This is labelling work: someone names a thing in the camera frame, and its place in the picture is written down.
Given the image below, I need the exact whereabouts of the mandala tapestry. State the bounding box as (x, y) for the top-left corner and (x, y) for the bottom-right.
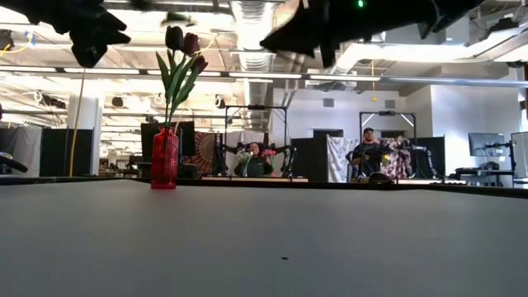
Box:
(184, 130), (219, 174)

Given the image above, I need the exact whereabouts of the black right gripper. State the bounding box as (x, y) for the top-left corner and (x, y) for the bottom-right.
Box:
(259, 0), (417, 69)

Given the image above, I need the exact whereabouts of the black screen panel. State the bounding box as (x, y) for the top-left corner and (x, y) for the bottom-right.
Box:
(140, 120), (196, 168)

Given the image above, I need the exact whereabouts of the white patterned cloth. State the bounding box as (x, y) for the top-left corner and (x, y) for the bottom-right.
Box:
(327, 134), (360, 183)

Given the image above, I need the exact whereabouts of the person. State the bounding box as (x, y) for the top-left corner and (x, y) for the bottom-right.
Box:
(233, 142), (276, 178)
(348, 126), (393, 182)

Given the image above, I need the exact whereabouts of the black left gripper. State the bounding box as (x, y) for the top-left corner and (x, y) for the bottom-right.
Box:
(0, 0), (132, 69)

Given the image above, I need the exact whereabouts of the computer monitor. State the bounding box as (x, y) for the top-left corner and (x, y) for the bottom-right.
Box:
(469, 132), (507, 158)
(511, 130), (528, 179)

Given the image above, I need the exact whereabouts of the yellow hanging cable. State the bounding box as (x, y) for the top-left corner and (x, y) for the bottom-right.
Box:
(68, 68), (86, 177)

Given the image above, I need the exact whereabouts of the dark office desk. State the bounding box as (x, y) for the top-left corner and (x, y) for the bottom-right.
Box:
(453, 161), (516, 187)

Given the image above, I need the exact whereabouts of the red ribbed glass vase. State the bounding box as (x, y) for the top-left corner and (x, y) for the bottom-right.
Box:
(150, 126), (180, 191)

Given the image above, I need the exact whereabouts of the black partition panel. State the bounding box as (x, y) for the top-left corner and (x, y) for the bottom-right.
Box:
(40, 128), (94, 177)
(290, 129), (344, 183)

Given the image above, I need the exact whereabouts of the black rig frame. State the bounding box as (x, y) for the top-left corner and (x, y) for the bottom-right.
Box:
(358, 110), (417, 182)
(224, 105), (289, 178)

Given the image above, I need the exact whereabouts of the gray curtain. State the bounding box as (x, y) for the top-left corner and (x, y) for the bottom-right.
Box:
(0, 126), (42, 177)

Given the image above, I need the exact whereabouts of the black cable loop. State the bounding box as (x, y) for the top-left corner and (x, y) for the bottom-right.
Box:
(0, 151), (29, 174)

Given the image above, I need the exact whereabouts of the black table border frame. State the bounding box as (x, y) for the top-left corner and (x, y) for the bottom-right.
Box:
(0, 175), (528, 200)

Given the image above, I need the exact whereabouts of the pink patterned fabric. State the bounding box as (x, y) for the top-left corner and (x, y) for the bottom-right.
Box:
(381, 135), (413, 179)

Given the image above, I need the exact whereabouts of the silver ventilation duct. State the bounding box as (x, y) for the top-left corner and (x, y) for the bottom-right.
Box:
(229, 0), (276, 129)
(328, 36), (413, 87)

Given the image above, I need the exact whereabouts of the long ceiling light strip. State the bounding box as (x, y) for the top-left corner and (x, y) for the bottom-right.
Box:
(0, 64), (59, 73)
(229, 72), (304, 80)
(309, 74), (381, 82)
(146, 69), (223, 78)

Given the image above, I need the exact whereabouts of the dark blackish artificial tulip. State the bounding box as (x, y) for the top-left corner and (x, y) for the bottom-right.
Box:
(155, 25), (185, 130)

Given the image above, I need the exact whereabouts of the red artificial tulip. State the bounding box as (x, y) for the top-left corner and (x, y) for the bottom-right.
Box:
(167, 32), (200, 130)
(167, 55), (210, 130)

